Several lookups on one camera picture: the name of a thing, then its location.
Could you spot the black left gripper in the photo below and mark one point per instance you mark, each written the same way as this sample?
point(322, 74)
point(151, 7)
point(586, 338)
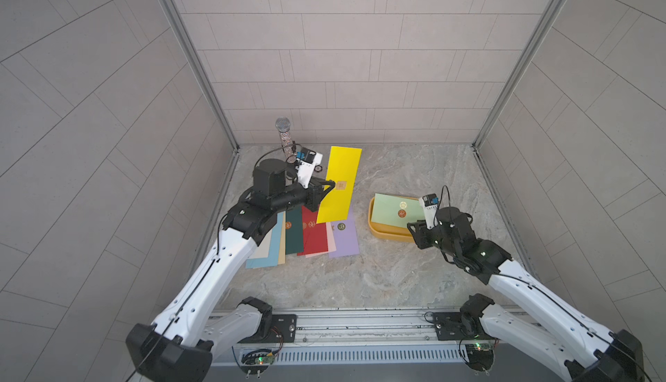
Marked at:
point(313, 195)

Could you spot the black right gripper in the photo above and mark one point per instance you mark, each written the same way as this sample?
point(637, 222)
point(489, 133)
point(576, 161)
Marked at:
point(420, 228)

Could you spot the light green envelope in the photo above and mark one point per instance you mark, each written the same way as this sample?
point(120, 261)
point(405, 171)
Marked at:
point(396, 211)

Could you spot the yellow envelope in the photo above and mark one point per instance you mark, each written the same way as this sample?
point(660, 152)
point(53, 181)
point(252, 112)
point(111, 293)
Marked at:
point(342, 169)

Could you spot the red envelope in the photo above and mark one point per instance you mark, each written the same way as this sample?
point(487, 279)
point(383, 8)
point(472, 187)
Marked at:
point(309, 222)

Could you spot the pink envelope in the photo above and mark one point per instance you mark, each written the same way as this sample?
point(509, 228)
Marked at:
point(331, 239)

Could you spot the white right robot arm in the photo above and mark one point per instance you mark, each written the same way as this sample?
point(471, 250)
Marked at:
point(568, 342)

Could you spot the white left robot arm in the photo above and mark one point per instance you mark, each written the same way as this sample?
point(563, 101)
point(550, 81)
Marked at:
point(180, 344)

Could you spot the yellow plastic storage box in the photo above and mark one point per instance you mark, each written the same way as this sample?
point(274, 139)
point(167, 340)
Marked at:
point(388, 232)

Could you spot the dark green envelope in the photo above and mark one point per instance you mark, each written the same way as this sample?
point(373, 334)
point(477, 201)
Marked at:
point(294, 238)

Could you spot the lavender purple envelope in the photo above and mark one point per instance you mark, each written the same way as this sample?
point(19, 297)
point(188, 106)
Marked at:
point(344, 234)

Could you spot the beige tan envelope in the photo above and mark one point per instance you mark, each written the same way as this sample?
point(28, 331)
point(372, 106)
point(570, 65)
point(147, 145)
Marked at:
point(282, 242)

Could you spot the rhinestone microphone on black stand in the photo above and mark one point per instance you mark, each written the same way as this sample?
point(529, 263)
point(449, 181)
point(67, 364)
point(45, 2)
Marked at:
point(288, 145)

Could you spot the cream white envelope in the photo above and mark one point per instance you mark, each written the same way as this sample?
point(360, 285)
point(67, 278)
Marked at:
point(263, 250)

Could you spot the light blue envelope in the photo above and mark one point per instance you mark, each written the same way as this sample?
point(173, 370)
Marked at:
point(270, 252)

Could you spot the right green circuit board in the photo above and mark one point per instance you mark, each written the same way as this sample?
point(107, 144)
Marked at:
point(479, 356)

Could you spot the green circuit board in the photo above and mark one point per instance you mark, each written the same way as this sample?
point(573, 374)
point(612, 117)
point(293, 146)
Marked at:
point(479, 356)
point(259, 358)

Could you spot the left green circuit board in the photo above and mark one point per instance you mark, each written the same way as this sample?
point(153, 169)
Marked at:
point(259, 358)

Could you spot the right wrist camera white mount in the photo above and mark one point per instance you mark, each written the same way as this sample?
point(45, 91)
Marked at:
point(430, 205)

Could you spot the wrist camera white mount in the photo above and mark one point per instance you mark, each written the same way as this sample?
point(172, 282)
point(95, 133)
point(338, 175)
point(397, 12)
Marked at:
point(307, 163)
point(430, 205)

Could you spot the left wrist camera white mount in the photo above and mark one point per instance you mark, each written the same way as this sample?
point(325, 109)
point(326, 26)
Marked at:
point(307, 163)

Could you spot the metal base rail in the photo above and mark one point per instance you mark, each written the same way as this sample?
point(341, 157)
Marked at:
point(366, 337)

